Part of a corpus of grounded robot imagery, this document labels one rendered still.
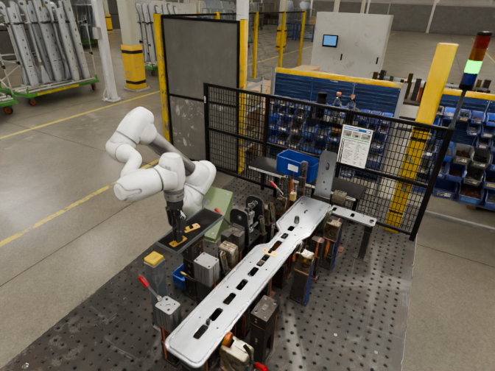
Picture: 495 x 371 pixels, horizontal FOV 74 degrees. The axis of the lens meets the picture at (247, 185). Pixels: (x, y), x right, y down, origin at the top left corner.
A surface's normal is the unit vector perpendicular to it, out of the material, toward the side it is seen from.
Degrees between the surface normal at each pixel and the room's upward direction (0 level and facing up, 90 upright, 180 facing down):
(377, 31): 90
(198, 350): 0
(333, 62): 90
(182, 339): 0
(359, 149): 90
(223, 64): 90
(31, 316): 0
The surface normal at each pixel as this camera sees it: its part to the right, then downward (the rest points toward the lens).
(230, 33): -0.47, 0.42
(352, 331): 0.04, -0.87
